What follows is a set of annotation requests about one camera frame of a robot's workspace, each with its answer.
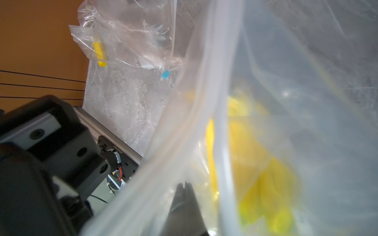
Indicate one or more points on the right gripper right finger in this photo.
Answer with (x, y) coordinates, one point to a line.
(194, 224)

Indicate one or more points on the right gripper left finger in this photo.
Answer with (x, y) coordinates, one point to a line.
(174, 224)

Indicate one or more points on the bagged banana bunch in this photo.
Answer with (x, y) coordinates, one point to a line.
(272, 117)

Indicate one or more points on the single yellow banana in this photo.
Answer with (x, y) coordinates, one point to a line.
(138, 34)

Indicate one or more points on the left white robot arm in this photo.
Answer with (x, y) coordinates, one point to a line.
(50, 165)

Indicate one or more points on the small yellow block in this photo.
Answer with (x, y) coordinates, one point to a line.
(100, 54)

